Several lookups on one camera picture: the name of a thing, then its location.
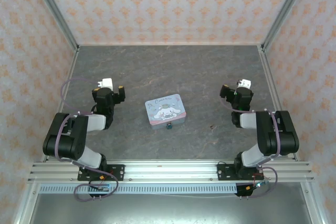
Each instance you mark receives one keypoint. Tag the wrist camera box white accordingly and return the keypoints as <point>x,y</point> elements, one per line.
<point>246,83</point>
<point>107,83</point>

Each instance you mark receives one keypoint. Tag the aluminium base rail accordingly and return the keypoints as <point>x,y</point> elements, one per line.
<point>168,171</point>

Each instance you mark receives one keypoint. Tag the black base plate left arm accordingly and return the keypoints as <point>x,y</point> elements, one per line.
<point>118,172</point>

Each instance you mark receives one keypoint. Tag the aluminium frame post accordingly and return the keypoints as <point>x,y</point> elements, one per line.
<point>54,6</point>
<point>287,6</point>

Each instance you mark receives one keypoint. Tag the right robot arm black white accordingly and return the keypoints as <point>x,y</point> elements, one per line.
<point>270,134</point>

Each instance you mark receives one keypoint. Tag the metal shelf sheet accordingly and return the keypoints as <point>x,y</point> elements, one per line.
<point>168,211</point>

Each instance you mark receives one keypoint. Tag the cartoon printed tin box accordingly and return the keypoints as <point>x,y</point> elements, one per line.
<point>165,111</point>

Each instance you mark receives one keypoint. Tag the aluminium frame leg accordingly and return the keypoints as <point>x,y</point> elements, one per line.
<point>25,205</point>
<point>312,205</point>

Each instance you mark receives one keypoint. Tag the aluminium side rail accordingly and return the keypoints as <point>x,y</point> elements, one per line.
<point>68,77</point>
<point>268,77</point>

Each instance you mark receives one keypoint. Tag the small circuit board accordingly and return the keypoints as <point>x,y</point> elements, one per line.
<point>101,187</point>
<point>260,184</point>

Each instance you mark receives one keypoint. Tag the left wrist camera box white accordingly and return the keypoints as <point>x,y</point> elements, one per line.
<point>107,83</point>

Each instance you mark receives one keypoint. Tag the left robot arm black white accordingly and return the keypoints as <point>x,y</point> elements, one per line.
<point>65,140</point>

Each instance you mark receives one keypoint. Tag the black base plate right arm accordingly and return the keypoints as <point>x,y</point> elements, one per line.
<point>225,172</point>

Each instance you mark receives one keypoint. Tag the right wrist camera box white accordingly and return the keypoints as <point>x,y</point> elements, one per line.
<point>246,83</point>

